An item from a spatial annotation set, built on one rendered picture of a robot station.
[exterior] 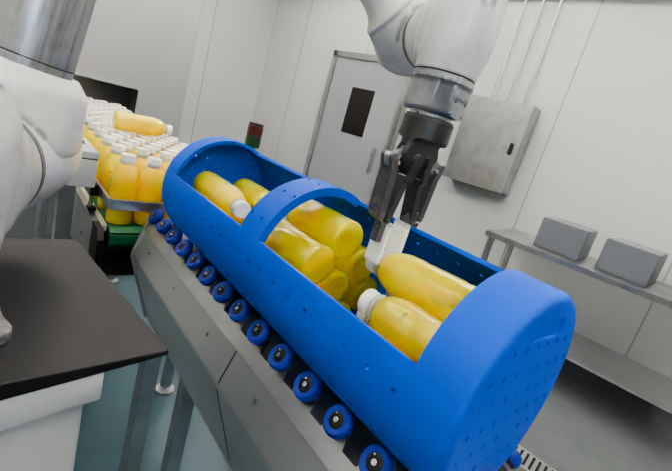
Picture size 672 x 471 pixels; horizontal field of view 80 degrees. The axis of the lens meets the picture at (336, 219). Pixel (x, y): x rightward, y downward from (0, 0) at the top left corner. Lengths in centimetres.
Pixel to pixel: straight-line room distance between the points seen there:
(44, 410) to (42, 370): 5
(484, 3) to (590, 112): 348
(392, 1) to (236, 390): 70
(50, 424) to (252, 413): 29
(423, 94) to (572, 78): 360
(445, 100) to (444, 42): 7
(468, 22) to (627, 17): 368
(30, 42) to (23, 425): 47
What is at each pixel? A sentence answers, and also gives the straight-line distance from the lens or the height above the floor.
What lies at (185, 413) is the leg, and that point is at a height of 31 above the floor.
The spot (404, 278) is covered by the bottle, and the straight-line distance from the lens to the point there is 58.
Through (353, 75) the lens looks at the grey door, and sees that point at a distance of 517.
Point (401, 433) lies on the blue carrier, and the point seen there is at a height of 105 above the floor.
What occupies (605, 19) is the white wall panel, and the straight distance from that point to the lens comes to 427.
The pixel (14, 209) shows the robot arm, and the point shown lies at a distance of 60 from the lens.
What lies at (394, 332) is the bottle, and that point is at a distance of 53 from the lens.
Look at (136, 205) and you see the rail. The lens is 129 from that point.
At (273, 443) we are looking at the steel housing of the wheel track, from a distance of 70.
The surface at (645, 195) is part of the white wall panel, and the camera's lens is 393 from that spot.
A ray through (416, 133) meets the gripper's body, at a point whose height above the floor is 136.
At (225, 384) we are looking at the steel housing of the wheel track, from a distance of 80.
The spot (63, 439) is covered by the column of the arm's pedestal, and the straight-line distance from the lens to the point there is 63.
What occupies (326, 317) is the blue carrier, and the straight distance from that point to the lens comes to 53.
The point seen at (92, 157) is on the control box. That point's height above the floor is 109.
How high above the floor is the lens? 134
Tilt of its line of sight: 13 degrees down
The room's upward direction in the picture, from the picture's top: 16 degrees clockwise
